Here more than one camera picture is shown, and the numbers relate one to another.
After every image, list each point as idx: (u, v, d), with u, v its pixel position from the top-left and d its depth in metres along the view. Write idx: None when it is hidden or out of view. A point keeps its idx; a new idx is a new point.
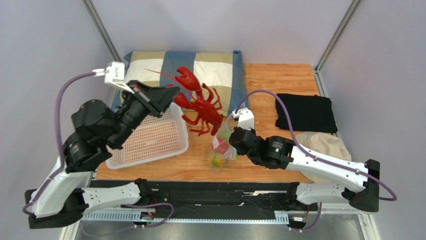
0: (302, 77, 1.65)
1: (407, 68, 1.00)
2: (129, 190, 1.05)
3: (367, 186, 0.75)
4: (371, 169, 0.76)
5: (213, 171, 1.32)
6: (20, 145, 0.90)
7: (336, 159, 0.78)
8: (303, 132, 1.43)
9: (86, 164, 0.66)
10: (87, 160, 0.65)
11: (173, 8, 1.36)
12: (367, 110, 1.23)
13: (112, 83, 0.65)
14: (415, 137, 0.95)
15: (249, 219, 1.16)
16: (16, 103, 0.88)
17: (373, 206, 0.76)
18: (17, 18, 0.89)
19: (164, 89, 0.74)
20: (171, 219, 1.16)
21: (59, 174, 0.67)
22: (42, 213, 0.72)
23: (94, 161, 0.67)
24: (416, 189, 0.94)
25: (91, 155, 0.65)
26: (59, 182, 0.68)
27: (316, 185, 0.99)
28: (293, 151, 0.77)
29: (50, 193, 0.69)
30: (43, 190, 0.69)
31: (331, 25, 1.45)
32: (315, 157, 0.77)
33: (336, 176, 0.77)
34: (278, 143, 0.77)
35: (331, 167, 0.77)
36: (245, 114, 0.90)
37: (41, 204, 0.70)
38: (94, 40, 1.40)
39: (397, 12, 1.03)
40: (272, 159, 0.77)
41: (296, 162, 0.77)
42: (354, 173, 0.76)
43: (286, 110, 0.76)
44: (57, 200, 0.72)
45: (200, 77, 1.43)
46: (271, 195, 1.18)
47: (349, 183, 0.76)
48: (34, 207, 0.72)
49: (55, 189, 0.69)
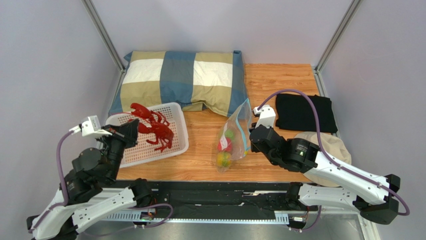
0: (302, 77, 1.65)
1: (407, 67, 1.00)
2: (121, 198, 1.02)
3: (388, 200, 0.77)
4: (392, 184, 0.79)
5: (213, 171, 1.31)
6: (20, 145, 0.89)
7: (360, 170, 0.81)
8: (303, 132, 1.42)
9: (82, 198, 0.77)
10: (83, 195, 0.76)
11: (173, 8, 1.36)
12: (368, 110, 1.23)
13: (94, 132, 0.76)
14: (415, 137, 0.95)
15: (249, 219, 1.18)
16: (15, 102, 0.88)
17: (385, 219, 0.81)
18: (16, 17, 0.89)
19: (129, 125, 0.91)
20: (171, 219, 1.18)
21: (57, 207, 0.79)
22: (41, 237, 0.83)
23: (88, 195, 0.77)
24: (416, 189, 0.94)
25: (86, 191, 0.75)
26: (58, 212, 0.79)
27: (323, 189, 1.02)
28: (317, 157, 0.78)
29: (50, 219, 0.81)
30: (44, 217, 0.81)
31: (331, 25, 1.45)
32: (339, 166, 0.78)
33: (358, 187, 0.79)
34: (302, 147, 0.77)
35: (355, 178, 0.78)
36: (268, 111, 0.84)
37: (41, 230, 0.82)
38: (94, 39, 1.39)
39: (398, 11, 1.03)
40: (294, 162, 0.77)
41: (320, 168, 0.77)
42: (376, 186, 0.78)
43: (316, 113, 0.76)
44: (53, 225, 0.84)
45: (199, 77, 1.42)
46: (271, 195, 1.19)
47: (370, 196, 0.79)
48: (34, 231, 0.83)
49: (53, 218, 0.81)
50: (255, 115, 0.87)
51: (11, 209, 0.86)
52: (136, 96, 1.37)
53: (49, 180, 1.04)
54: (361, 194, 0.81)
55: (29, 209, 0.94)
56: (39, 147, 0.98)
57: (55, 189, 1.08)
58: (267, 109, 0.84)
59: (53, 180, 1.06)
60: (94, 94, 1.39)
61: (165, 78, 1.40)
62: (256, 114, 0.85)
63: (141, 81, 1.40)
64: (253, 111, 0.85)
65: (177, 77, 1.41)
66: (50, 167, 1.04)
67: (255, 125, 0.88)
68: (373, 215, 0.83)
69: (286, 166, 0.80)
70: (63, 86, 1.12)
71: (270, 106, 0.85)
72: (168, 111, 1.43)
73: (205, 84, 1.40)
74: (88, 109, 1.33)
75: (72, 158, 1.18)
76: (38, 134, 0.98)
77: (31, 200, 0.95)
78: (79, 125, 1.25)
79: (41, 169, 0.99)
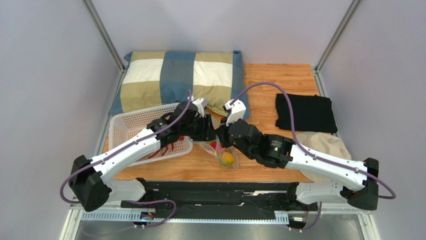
0: (302, 77, 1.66)
1: (407, 67, 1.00)
2: (136, 184, 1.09)
3: (367, 185, 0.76)
4: (370, 168, 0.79)
5: (214, 172, 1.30)
6: (19, 145, 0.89)
7: (336, 158, 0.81)
8: (303, 132, 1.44)
9: (168, 139, 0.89)
10: (172, 138, 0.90)
11: (173, 8, 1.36)
12: (368, 110, 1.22)
13: (199, 105, 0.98)
14: (416, 137, 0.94)
15: (249, 219, 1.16)
16: (14, 101, 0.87)
17: (371, 204, 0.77)
18: (16, 17, 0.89)
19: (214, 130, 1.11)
20: (171, 219, 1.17)
21: (145, 141, 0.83)
22: (108, 172, 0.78)
23: (168, 139, 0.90)
24: (417, 189, 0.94)
25: (173, 134, 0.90)
26: (141, 148, 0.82)
27: (316, 184, 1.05)
28: (293, 150, 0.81)
29: (128, 154, 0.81)
30: (123, 149, 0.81)
31: (331, 24, 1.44)
32: (315, 156, 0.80)
33: (336, 175, 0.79)
34: (277, 142, 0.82)
35: (330, 166, 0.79)
36: (238, 105, 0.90)
37: (113, 163, 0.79)
38: (95, 39, 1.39)
39: (398, 11, 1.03)
40: (271, 158, 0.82)
41: (296, 161, 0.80)
42: (353, 171, 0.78)
43: (290, 110, 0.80)
44: (121, 166, 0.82)
45: (199, 77, 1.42)
46: (271, 195, 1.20)
47: (349, 183, 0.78)
48: (100, 167, 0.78)
49: (135, 152, 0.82)
50: (228, 110, 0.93)
51: (11, 209, 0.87)
52: (136, 96, 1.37)
53: (49, 180, 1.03)
54: (342, 181, 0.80)
55: (30, 209, 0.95)
56: (38, 147, 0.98)
57: (55, 189, 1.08)
58: (237, 104, 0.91)
59: (52, 180, 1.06)
60: (94, 94, 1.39)
61: (166, 78, 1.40)
62: (228, 109, 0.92)
63: (141, 81, 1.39)
64: (226, 106, 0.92)
65: (177, 76, 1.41)
66: (50, 167, 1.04)
67: (228, 120, 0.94)
68: (359, 203, 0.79)
69: (265, 163, 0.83)
70: (63, 86, 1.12)
71: (241, 101, 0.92)
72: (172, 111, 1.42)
73: (205, 84, 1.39)
74: (88, 109, 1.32)
75: (71, 158, 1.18)
76: (38, 135, 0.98)
77: (30, 199, 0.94)
78: (80, 125, 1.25)
79: (41, 169, 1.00)
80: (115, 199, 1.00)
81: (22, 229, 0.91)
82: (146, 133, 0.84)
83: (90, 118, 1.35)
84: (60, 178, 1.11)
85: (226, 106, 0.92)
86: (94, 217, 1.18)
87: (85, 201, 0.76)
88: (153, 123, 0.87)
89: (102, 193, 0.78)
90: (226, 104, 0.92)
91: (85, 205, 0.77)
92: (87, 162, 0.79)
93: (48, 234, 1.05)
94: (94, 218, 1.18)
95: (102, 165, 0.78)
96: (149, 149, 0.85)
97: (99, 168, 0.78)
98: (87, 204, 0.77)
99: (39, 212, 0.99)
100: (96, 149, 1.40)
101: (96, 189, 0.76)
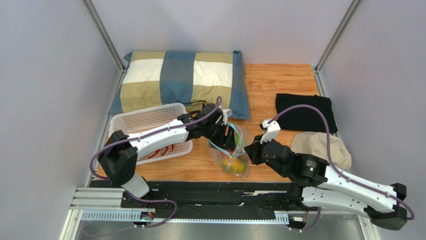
0: (302, 77, 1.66)
1: (407, 67, 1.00)
2: (142, 185, 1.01)
3: (396, 209, 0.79)
4: (399, 193, 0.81)
5: (213, 172, 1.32)
6: (20, 145, 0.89)
7: (367, 181, 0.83)
8: (304, 132, 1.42)
9: (195, 133, 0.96)
10: (197, 133, 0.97)
11: (173, 8, 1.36)
12: (368, 110, 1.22)
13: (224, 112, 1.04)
14: (416, 137, 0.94)
15: (249, 219, 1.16)
16: (14, 101, 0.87)
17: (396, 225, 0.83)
18: (16, 16, 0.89)
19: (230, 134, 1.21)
20: (172, 219, 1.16)
21: (175, 130, 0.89)
22: (140, 150, 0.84)
23: (195, 133, 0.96)
24: (415, 187, 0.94)
25: (199, 130, 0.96)
26: (171, 135, 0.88)
27: (329, 192, 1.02)
28: (327, 172, 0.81)
29: (160, 137, 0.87)
30: (157, 131, 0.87)
31: (331, 24, 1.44)
32: (348, 179, 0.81)
33: (367, 197, 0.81)
34: (312, 163, 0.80)
35: (363, 189, 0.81)
36: (274, 126, 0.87)
37: (147, 143, 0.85)
38: (95, 39, 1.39)
39: (397, 11, 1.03)
40: (305, 177, 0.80)
41: (330, 182, 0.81)
42: (384, 195, 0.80)
43: (326, 125, 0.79)
44: (149, 149, 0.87)
45: (199, 77, 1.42)
46: (271, 195, 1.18)
47: (379, 206, 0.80)
48: (136, 143, 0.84)
49: (166, 137, 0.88)
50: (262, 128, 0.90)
51: (12, 208, 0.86)
52: (136, 96, 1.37)
53: (48, 180, 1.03)
54: (371, 204, 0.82)
55: (30, 209, 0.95)
56: (39, 147, 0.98)
57: (55, 189, 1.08)
58: (274, 123, 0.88)
59: (52, 179, 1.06)
60: (94, 94, 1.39)
61: (166, 78, 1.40)
62: (264, 127, 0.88)
63: (141, 81, 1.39)
64: (263, 123, 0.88)
65: (177, 77, 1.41)
66: (50, 167, 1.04)
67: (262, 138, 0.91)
68: (383, 223, 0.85)
69: (298, 181, 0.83)
70: (63, 86, 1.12)
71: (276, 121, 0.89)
72: (172, 110, 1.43)
73: (205, 84, 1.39)
74: (88, 109, 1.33)
75: (72, 158, 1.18)
76: (38, 135, 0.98)
77: (30, 199, 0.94)
78: (80, 125, 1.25)
79: (42, 168, 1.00)
80: (127, 186, 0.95)
81: (21, 229, 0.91)
82: (176, 123, 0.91)
83: (90, 118, 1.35)
84: (60, 178, 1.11)
85: (263, 123, 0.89)
86: (94, 217, 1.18)
87: (114, 172, 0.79)
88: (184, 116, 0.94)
89: (129, 171, 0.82)
90: (264, 122, 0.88)
91: (113, 177, 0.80)
92: (125, 137, 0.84)
93: (48, 234, 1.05)
94: (94, 218, 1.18)
95: (138, 141, 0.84)
96: (177, 138, 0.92)
97: (135, 144, 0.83)
98: (115, 177, 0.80)
99: (39, 212, 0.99)
100: (96, 149, 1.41)
101: (129, 164, 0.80)
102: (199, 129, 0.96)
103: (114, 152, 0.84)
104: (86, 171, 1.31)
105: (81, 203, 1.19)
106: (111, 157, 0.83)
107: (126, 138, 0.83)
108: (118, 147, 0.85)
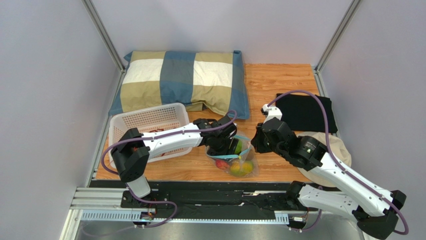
0: (302, 77, 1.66)
1: (407, 66, 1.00)
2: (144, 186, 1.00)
3: (386, 214, 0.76)
4: (397, 199, 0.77)
5: (214, 172, 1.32)
6: (19, 144, 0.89)
7: (365, 179, 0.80)
8: (303, 132, 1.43)
9: (209, 140, 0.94)
10: (210, 140, 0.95)
11: (173, 8, 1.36)
12: (368, 109, 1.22)
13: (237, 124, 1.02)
14: (415, 137, 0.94)
15: (249, 219, 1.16)
16: (14, 100, 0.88)
17: (382, 234, 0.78)
18: (16, 16, 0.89)
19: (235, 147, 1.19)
20: (173, 219, 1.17)
21: (190, 134, 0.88)
22: (153, 150, 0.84)
23: (208, 140, 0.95)
24: (415, 187, 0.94)
25: (212, 138, 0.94)
26: (185, 139, 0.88)
27: (325, 193, 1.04)
28: (324, 157, 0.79)
29: (174, 139, 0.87)
30: (171, 133, 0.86)
31: (332, 24, 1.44)
32: (344, 170, 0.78)
33: (359, 194, 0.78)
34: (310, 144, 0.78)
35: (358, 186, 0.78)
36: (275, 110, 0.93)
37: (160, 143, 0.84)
38: (95, 39, 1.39)
39: (397, 11, 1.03)
40: (300, 156, 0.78)
41: (324, 168, 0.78)
42: (377, 197, 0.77)
43: (326, 120, 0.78)
44: (162, 149, 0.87)
45: (199, 77, 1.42)
46: (271, 195, 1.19)
47: (369, 205, 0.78)
48: (149, 142, 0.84)
49: (179, 140, 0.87)
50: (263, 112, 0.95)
51: (11, 207, 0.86)
52: (136, 96, 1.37)
53: (49, 179, 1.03)
54: (361, 202, 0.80)
55: (30, 209, 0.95)
56: (38, 147, 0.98)
57: (55, 189, 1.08)
58: (274, 108, 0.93)
59: (52, 179, 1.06)
60: (94, 93, 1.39)
61: (166, 79, 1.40)
62: (265, 111, 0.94)
63: (141, 81, 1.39)
64: (263, 107, 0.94)
65: (177, 77, 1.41)
66: (50, 166, 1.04)
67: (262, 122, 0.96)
68: (367, 228, 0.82)
69: (291, 160, 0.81)
70: (63, 86, 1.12)
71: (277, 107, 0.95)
72: (172, 110, 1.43)
73: (205, 84, 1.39)
74: (88, 108, 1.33)
75: (71, 158, 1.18)
76: (38, 134, 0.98)
77: (30, 199, 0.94)
78: (80, 125, 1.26)
79: (41, 168, 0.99)
80: (130, 185, 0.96)
81: (21, 229, 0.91)
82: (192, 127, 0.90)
83: (90, 118, 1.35)
84: (60, 177, 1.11)
85: (263, 108, 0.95)
86: (94, 217, 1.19)
87: (124, 169, 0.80)
88: (200, 120, 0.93)
89: (139, 168, 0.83)
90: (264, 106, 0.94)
91: (123, 173, 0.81)
92: (139, 135, 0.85)
93: (48, 234, 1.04)
94: (94, 218, 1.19)
95: (151, 141, 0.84)
96: (190, 142, 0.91)
97: (148, 143, 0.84)
98: (125, 173, 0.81)
99: (39, 211, 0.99)
100: (96, 149, 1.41)
101: (140, 162, 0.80)
102: (213, 137, 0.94)
103: (126, 149, 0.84)
104: (86, 170, 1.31)
105: (81, 203, 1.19)
106: (123, 153, 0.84)
107: (140, 137, 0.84)
108: (131, 144, 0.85)
